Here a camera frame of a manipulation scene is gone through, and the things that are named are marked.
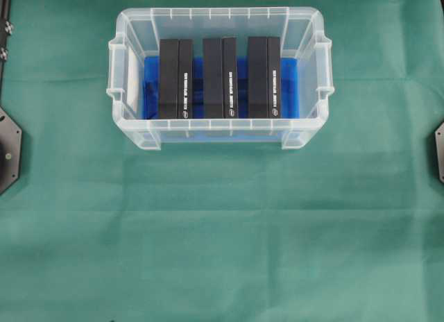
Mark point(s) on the black camera box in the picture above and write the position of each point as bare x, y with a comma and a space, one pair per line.
176, 79
220, 84
264, 78

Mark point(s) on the clear plastic storage case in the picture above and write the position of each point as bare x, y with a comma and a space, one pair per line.
302, 34

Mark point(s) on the blue plastic liner sheet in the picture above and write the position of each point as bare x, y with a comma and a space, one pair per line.
289, 99

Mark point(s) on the green table cloth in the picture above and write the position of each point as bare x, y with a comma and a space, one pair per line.
347, 228

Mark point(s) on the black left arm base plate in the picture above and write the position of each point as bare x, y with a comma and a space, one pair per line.
11, 144

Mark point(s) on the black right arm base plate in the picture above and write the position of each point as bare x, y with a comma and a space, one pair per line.
439, 142

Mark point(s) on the black aluminium frame rail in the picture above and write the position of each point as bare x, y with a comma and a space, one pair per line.
6, 31

